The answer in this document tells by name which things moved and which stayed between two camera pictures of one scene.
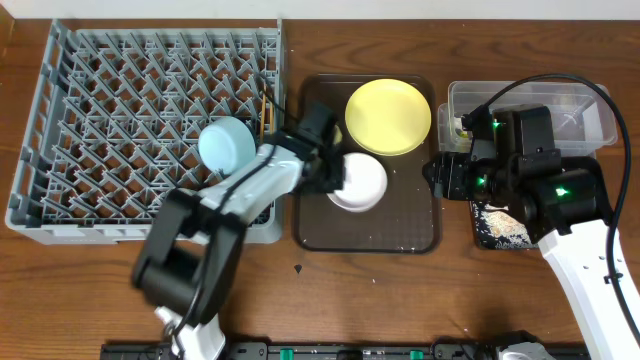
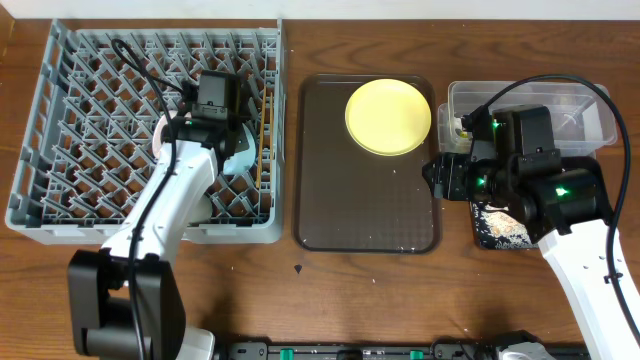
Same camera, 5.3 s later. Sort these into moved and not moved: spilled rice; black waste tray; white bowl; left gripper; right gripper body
Moved: white bowl; left gripper
Not moved: spilled rice; right gripper body; black waste tray
